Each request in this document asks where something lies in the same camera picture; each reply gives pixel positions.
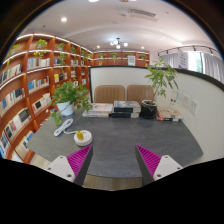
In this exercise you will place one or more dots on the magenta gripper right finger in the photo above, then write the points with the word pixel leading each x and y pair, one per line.
pixel 153 166

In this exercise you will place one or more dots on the brown chair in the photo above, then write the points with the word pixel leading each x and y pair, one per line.
pixel 139 93
pixel 109 93

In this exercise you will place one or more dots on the dark book stack middle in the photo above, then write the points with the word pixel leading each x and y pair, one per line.
pixel 126 109

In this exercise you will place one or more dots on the green plant in white pot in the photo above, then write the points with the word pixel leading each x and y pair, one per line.
pixel 66 96

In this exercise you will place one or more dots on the white wall outlet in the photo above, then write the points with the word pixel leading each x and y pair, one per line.
pixel 190 104

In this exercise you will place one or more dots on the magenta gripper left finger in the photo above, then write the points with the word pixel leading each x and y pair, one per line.
pixel 73 167

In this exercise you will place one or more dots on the tall plant in black pot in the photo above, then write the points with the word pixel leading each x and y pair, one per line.
pixel 161 76

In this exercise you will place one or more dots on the orange wooden bookshelf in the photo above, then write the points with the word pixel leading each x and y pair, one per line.
pixel 34 67

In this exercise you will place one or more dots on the round white power socket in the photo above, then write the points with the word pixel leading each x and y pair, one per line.
pixel 87 138

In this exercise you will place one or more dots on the book stack right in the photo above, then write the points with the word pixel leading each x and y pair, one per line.
pixel 163 114

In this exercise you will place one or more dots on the clear acrylic sign stand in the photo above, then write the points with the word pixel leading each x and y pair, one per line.
pixel 173 100

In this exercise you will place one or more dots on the left brown chair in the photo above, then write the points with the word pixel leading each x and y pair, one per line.
pixel 109 93

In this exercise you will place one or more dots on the yellow charger plug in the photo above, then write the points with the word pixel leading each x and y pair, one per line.
pixel 80 135

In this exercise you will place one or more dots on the white book stack left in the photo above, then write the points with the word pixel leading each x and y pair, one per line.
pixel 102 110

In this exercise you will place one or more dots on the right brown chair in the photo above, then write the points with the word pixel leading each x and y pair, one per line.
pixel 139 93

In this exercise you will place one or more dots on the ceiling light fixture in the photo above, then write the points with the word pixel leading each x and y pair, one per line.
pixel 118 44

